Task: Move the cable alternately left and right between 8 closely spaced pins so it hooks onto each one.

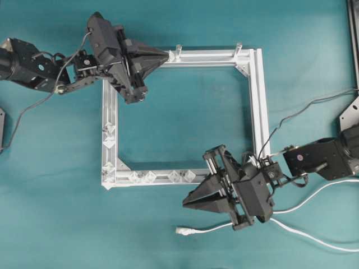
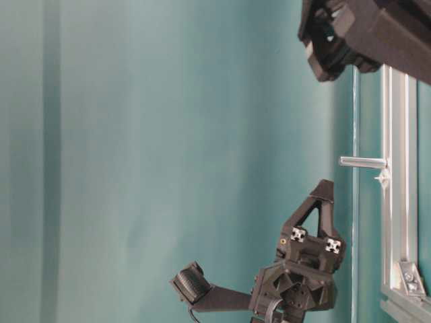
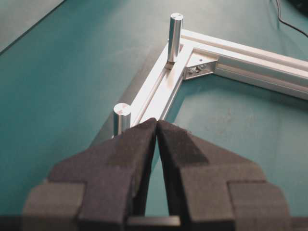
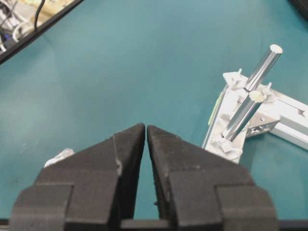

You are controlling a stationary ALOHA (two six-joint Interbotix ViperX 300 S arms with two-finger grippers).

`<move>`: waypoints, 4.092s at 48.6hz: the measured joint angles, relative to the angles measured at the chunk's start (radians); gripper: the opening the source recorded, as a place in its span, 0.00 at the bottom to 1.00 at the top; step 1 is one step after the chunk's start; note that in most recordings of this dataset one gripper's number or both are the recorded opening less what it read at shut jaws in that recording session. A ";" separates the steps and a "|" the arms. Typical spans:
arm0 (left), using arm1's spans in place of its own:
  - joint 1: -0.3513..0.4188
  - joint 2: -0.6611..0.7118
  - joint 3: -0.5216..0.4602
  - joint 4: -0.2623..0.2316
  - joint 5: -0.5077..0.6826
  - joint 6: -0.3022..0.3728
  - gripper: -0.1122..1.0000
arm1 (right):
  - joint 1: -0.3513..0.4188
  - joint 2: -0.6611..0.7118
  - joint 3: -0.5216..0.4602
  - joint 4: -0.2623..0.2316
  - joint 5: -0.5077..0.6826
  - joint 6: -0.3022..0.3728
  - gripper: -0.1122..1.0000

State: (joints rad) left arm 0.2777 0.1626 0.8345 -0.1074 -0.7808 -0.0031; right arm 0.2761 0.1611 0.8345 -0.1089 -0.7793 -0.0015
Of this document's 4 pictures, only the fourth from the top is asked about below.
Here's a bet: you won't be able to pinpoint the white ethernet cable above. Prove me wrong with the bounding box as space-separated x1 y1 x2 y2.
43 148 74 168

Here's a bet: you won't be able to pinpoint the near aluminium pin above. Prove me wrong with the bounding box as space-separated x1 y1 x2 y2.
222 90 265 141

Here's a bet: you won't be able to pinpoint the white cables behind table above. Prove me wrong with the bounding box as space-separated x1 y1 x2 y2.
0 0 73 52

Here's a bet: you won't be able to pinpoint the aluminium extrusion frame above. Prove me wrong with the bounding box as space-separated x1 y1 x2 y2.
202 70 308 163

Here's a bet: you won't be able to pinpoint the aluminium pin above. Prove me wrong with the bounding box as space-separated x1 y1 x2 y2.
245 44 283 92
222 90 265 141

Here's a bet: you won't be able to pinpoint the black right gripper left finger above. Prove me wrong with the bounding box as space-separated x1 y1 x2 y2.
9 123 145 231

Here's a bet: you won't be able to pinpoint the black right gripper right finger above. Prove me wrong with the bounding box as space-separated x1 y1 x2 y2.
147 125 279 231

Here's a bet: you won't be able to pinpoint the black table edge rail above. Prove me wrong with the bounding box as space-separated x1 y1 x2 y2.
0 0 83 64

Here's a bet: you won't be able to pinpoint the far aluminium pin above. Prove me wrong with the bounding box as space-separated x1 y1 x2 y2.
245 44 283 92

